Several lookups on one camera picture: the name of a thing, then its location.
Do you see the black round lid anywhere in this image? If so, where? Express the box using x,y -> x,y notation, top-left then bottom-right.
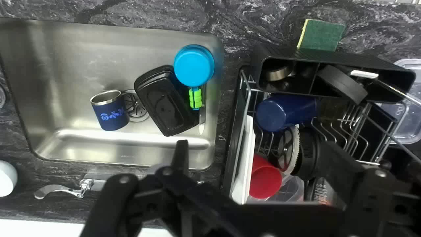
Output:
315,64 -> 369,105

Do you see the green yellow sponge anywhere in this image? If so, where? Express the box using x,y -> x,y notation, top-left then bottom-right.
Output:
296,17 -> 347,52

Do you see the blue steel cup with logo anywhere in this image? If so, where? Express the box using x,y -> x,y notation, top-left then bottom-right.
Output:
89,88 -> 131,131

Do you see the clear plastic food container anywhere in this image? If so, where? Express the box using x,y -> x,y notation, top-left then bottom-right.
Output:
376,58 -> 421,146

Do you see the dark blue plain cup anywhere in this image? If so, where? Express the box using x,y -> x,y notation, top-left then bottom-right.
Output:
255,93 -> 319,134

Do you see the black plastic container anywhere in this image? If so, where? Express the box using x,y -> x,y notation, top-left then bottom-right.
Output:
132,64 -> 201,137

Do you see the white bowl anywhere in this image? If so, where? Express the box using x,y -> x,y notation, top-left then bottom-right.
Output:
0,159 -> 19,199

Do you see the metal sink drain strainer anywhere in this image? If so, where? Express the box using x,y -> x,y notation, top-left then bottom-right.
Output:
121,89 -> 150,123

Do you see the round metal filter disc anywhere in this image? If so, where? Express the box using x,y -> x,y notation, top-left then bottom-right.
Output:
274,125 -> 302,174

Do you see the white utensil handle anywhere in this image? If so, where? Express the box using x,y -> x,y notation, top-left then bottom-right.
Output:
348,68 -> 380,81

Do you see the black round container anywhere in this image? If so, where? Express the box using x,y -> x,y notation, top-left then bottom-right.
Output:
298,130 -> 334,181

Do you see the stainless steel sink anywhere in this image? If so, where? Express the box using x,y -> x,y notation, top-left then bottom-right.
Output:
0,17 -> 226,171

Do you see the red plastic cup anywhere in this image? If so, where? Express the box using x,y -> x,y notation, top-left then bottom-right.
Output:
248,152 -> 284,201

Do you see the black wire dish rack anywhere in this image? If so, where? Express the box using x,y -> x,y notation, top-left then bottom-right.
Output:
221,64 -> 421,208

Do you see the chrome faucet lever handle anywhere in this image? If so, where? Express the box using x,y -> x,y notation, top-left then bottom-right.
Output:
32,177 -> 96,201

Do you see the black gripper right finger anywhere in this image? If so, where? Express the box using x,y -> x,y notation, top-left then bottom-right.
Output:
315,141 -> 421,237

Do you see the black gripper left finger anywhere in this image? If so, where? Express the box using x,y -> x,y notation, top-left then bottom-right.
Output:
77,138 -> 207,237

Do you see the black utensil caddy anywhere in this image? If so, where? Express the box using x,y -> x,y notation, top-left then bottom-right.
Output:
251,43 -> 417,105

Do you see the small clear plastic tub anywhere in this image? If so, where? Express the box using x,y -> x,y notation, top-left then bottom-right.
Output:
268,174 -> 305,204

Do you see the white plate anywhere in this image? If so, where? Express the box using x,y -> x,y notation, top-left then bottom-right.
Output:
230,114 -> 257,205

